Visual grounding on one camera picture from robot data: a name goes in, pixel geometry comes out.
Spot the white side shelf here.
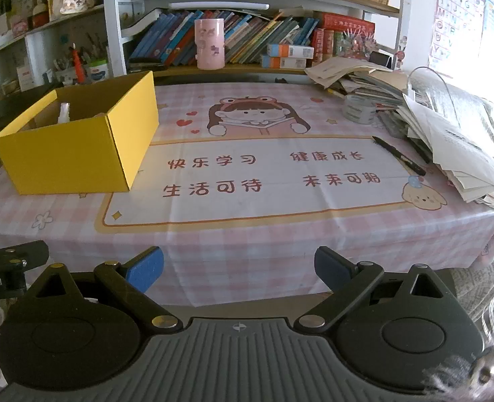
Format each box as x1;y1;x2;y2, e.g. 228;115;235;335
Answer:
0;4;105;105

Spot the black pen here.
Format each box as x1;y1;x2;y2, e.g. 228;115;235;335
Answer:
371;136;427;176

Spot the white cable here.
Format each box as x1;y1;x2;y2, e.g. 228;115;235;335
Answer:
408;67;461;114

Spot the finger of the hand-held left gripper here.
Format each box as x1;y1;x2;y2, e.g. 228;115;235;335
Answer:
0;241;50;273

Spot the stack of white papers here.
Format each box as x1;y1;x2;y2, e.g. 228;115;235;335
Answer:
398;92;494;209

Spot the black phone stand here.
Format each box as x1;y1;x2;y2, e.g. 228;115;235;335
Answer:
369;50;394;68

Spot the alphabet wall poster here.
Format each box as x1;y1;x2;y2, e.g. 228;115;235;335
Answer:
433;0;488;72

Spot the red white small figure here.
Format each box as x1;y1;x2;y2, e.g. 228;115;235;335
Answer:
31;0;50;28

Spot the long row of leaning books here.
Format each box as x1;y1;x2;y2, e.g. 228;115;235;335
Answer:
129;10;320;67

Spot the white green jar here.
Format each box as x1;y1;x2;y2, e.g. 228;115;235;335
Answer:
87;59;110;81

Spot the colourful spiky pen holder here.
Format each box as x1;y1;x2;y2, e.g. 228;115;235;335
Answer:
341;31;376;60

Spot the black piano keyboard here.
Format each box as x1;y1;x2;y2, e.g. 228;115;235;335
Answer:
0;86;59;151

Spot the thick red dictionary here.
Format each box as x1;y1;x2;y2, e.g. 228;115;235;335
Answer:
319;12;375;33

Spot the pile of books and papers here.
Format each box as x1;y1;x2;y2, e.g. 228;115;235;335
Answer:
304;58;411;110

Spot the pink checked cloth desktop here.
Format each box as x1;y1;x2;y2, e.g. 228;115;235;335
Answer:
0;81;494;306

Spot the white bar desk lamp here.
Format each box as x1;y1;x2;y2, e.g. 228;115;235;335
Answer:
168;2;270;11

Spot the pink printed cup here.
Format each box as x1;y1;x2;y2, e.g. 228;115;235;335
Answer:
194;19;226;70

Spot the grey tape roll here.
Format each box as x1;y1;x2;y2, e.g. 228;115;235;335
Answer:
342;94;376;124

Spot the pen holder with pens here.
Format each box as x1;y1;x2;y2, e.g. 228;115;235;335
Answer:
52;33;90;84

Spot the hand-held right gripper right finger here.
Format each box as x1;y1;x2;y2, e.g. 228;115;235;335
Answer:
293;246;457;331

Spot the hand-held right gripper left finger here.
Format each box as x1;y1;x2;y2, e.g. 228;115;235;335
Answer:
23;246;185;331

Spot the white desk bookshelf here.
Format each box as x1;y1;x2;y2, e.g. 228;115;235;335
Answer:
102;0;411;78

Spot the yellow cardboard box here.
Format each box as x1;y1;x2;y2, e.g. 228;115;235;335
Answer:
0;70;160;195

